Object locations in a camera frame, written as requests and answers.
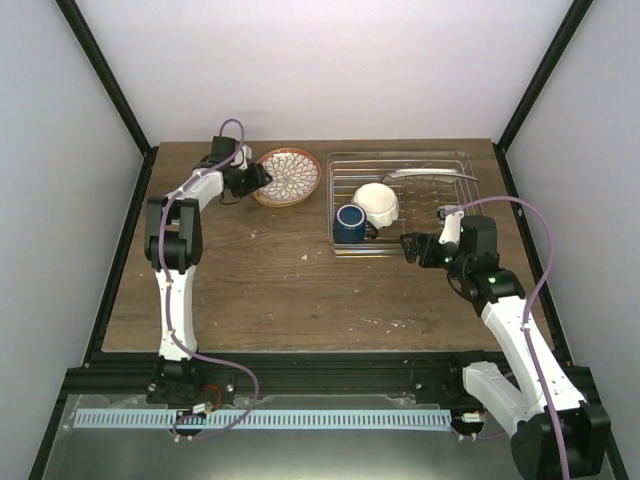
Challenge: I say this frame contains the patterned round plate orange rim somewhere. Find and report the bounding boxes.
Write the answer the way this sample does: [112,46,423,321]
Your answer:
[253,148,321,208]

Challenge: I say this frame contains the white scalloped bowl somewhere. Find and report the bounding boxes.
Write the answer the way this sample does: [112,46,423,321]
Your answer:
[352,183,399,229]

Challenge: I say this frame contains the metal wire dish rack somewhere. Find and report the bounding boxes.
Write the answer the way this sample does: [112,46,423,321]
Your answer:
[327,150,480,258]

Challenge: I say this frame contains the dark blue mug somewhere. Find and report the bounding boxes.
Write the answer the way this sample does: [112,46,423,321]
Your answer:
[333,204,379,245]

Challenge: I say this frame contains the cream rectangular plate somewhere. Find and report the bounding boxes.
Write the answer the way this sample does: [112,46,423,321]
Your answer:
[382,168,478,183]

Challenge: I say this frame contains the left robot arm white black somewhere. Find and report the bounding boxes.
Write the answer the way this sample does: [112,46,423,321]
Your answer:
[144,134,272,404]

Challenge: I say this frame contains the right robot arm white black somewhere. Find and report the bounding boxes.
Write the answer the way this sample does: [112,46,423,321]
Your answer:
[399,211,611,479]

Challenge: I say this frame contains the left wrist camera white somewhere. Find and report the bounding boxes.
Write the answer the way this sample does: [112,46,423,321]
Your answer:
[231,145,252,171]

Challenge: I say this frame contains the black aluminium frame rail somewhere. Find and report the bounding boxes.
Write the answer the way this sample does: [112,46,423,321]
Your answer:
[62,351,524,408]

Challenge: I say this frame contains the light blue slotted cable duct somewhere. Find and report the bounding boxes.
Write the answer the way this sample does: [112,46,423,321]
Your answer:
[72,408,452,431]

